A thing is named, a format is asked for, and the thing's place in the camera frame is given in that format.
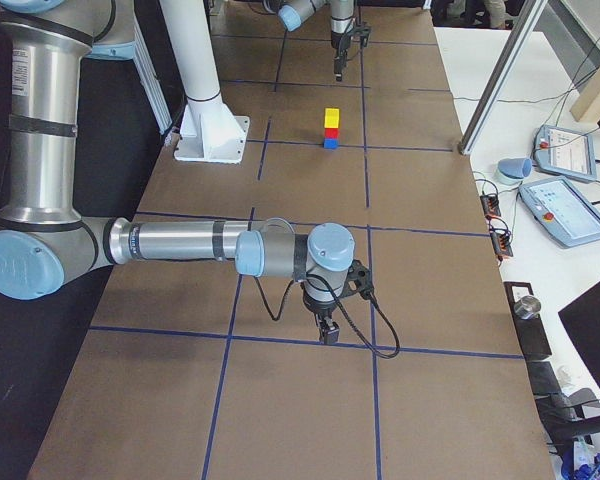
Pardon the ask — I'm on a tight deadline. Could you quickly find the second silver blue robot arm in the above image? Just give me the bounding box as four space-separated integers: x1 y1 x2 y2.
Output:
0 1 375 345

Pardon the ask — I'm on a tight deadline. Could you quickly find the yellow cube block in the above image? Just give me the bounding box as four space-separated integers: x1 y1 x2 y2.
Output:
324 107 340 129

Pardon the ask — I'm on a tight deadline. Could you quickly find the blue cube block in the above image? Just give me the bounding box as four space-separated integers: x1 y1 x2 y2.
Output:
323 138 339 150

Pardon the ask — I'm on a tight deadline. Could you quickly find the teach pendant tablet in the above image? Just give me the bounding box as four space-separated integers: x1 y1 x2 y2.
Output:
519 176 600 248
532 125 597 182

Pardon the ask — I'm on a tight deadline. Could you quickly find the silver metal cup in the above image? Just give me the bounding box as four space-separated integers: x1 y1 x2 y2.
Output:
513 295 541 320

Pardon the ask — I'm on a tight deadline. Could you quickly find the aluminium frame post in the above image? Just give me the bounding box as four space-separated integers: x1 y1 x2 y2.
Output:
458 0 548 155

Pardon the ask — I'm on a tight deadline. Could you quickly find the white pillar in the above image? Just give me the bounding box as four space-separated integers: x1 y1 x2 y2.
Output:
160 0 221 103

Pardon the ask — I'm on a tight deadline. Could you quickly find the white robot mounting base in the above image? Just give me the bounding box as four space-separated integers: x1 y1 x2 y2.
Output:
174 100 250 164

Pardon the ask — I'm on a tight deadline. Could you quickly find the far teach pendant tablet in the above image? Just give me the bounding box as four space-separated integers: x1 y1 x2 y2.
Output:
532 125 597 182

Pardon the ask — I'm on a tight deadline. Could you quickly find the orange black connector block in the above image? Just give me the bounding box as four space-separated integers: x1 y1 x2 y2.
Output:
480 193 501 218

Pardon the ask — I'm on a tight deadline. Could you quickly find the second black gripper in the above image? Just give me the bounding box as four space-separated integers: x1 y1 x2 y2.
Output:
302 259 374 345

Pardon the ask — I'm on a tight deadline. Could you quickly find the black box on desk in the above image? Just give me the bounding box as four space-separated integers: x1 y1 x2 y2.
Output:
503 281 552 362

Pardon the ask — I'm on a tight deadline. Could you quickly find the near teach pendant tablet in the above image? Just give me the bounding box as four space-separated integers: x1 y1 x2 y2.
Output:
519 176 600 248

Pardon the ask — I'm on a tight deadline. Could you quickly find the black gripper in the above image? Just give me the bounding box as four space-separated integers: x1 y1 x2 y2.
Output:
331 23 371 81

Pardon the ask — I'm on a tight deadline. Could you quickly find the red cube block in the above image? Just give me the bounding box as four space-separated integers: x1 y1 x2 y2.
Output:
324 128 339 141

